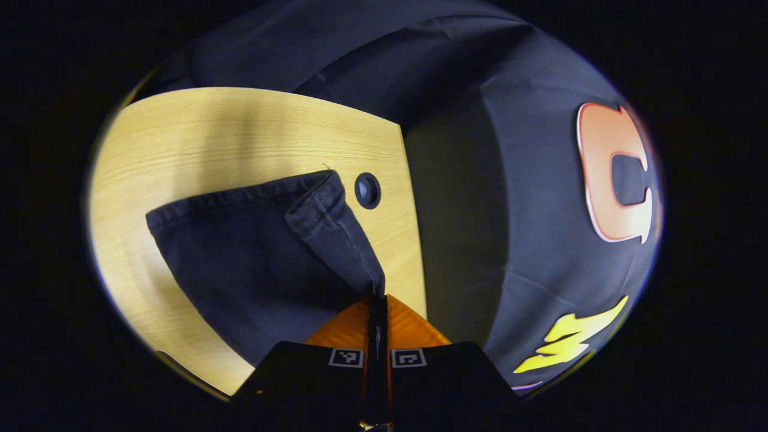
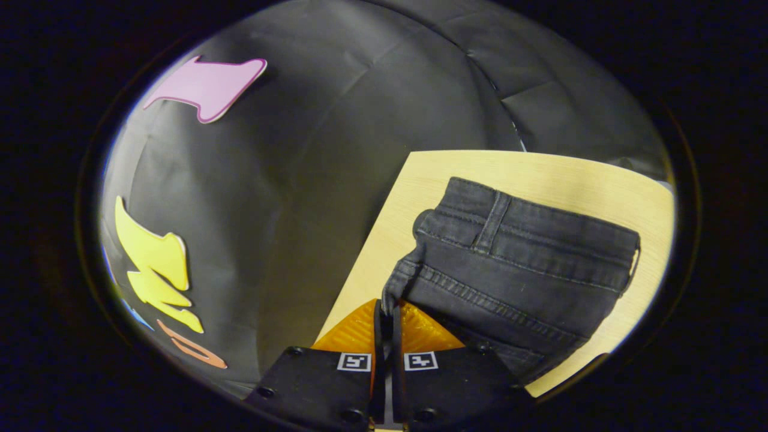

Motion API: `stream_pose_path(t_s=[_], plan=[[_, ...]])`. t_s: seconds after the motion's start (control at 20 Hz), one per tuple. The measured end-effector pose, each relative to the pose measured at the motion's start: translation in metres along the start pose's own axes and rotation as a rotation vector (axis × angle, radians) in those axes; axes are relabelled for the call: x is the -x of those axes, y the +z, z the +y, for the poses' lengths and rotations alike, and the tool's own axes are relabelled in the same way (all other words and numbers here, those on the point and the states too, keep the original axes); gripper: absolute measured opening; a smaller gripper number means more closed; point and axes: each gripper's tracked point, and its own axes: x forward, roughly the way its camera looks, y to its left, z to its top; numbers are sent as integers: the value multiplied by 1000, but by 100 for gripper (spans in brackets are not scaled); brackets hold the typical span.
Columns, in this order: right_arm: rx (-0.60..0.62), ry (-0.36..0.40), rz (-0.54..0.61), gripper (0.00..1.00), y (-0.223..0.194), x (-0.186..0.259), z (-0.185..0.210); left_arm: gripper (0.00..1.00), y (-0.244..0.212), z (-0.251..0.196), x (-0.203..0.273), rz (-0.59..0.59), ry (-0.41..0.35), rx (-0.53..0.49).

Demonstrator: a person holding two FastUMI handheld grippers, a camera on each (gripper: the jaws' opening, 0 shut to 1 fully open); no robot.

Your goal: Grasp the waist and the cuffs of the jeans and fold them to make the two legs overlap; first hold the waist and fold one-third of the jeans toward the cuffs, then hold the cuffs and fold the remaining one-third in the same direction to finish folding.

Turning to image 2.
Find black denim jeans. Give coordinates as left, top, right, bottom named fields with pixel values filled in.
left=381, top=177, right=641, bottom=385

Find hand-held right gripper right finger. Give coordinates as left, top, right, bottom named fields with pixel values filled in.
left=393, top=300, right=532, bottom=430

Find black backdrop cloth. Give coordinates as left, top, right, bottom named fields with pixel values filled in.
left=99, top=0, right=670, bottom=398

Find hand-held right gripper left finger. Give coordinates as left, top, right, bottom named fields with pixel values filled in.
left=243, top=298, right=385, bottom=430

